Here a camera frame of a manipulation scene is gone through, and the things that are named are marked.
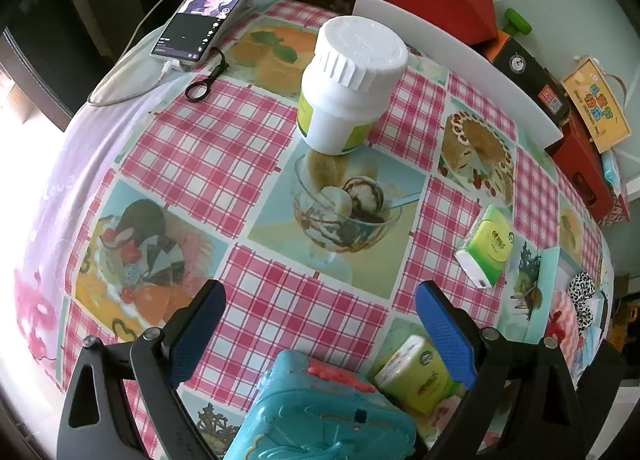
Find pink white zigzag towel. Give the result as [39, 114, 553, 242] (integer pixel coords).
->
[547, 291, 579, 368]

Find white foam board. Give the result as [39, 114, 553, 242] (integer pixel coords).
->
[352, 0, 562, 148]

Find green dumbbell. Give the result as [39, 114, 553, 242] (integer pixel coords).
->
[502, 8, 533, 36]

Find green tissue pack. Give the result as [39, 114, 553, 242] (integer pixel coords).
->
[454, 204, 514, 289]
[373, 334, 457, 417]

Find blue wet wipes pack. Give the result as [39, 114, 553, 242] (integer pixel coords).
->
[601, 149, 625, 198]

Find wooden picture gift box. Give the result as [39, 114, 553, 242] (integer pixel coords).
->
[561, 56, 632, 154]

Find black long box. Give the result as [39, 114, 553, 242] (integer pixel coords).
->
[484, 30, 570, 126]

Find white pill bottle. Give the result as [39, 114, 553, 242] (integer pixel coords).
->
[297, 16, 408, 156]

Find smartphone on table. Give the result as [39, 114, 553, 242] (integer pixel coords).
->
[151, 0, 247, 67]

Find teal plastic toy case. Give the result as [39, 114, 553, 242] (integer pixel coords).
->
[224, 350, 416, 459]

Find red box with handle hole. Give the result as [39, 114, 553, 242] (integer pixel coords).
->
[546, 107, 614, 223]

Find leopard print scrunchie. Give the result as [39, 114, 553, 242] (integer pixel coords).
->
[567, 272, 596, 336]

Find black monitor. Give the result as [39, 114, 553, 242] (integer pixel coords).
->
[0, 0, 151, 134]

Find patterned picture tablecloth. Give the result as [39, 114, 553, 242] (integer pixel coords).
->
[15, 0, 613, 443]

